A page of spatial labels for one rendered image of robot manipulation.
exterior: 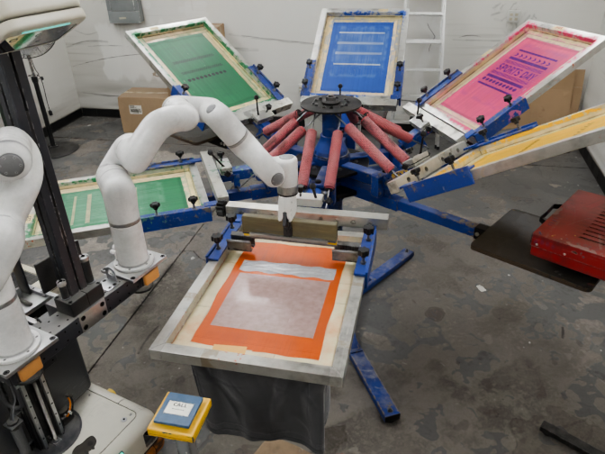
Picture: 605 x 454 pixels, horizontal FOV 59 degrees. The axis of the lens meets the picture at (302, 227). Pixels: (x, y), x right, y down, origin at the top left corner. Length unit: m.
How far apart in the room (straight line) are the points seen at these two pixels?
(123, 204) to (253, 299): 0.54
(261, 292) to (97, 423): 1.00
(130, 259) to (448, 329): 2.05
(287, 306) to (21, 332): 0.80
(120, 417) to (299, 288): 1.03
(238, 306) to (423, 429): 1.25
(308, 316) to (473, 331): 1.67
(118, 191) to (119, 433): 1.17
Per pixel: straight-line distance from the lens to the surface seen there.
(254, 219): 1.96
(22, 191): 1.34
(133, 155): 1.62
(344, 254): 1.96
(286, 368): 1.54
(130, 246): 1.72
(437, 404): 2.83
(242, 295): 1.88
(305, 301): 1.83
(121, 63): 6.93
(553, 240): 2.02
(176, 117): 1.58
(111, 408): 2.56
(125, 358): 3.20
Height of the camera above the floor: 2.08
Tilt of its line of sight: 30 degrees down
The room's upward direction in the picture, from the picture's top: 2 degrees counter-clockwise
